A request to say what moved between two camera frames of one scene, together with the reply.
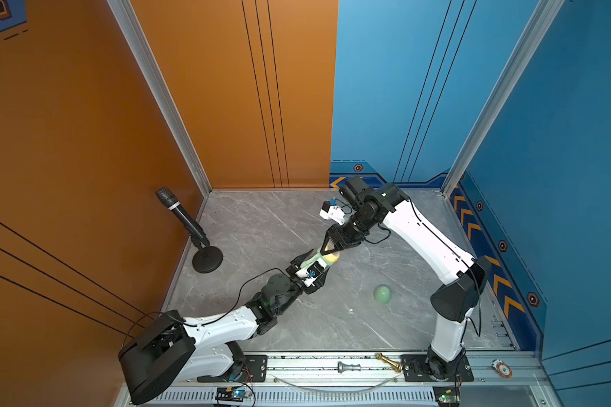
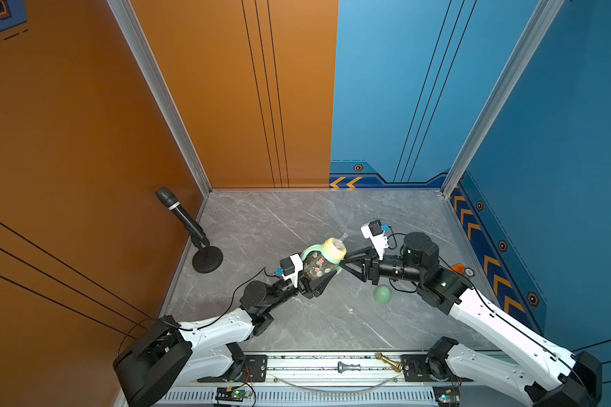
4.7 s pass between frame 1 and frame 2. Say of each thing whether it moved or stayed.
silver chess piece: stayed
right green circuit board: stayed
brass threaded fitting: stayed
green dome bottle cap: stayed
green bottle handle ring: moved
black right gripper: moved
